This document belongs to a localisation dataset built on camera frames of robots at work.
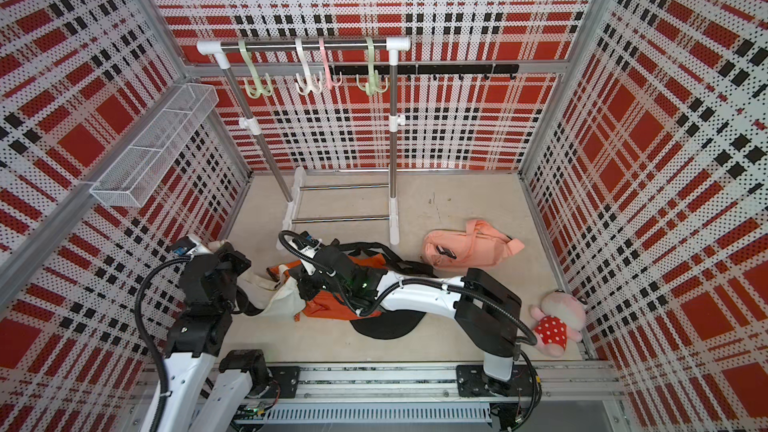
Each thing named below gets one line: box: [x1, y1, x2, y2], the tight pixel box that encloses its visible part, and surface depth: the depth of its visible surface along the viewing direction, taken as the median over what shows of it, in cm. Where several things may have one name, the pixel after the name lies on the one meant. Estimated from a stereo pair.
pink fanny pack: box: [421, 220, 525, 270], surface depth 94 cm
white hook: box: [294, 38, 323, 96], surface depth 72 cm
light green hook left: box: [238, 39, 274, 99], surface depth 71 cm
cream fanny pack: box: [237, 265, 307, 317], surface depth 77 cm
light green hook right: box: [355, 36, 389, 96], surface depth 72 cm
